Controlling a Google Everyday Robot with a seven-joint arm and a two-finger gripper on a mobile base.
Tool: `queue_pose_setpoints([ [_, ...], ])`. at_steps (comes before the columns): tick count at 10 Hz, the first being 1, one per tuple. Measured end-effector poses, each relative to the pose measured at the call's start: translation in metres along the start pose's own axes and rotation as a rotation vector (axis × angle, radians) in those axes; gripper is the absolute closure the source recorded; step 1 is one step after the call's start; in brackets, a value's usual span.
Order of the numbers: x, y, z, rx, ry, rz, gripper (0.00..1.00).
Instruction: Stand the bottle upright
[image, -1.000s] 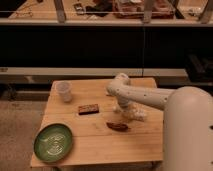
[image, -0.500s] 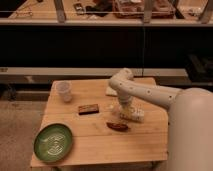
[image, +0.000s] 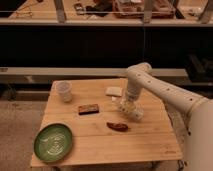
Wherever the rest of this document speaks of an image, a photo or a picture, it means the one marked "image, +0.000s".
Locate white sponge block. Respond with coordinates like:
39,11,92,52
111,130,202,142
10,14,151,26
106,87,122,97

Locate reddish brown sausage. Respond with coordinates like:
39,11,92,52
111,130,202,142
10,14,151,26
106,122,128,132

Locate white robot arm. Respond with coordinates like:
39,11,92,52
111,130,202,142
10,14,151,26
125,63,213,171

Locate red tray on shelf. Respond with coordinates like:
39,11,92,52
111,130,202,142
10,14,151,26
112,0,175,18

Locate white plastic bottle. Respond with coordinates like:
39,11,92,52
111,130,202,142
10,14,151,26
119,98,143,121

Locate brown rectangular bar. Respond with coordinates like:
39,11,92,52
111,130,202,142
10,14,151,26
78,104,99,115

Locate wooden folding table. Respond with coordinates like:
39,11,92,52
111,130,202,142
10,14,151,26
41,79,182,166

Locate clear plastic cup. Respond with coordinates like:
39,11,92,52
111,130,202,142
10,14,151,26
56,81,72,102

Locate green ceramic plate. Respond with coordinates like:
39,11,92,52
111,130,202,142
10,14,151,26
34,123,73,163

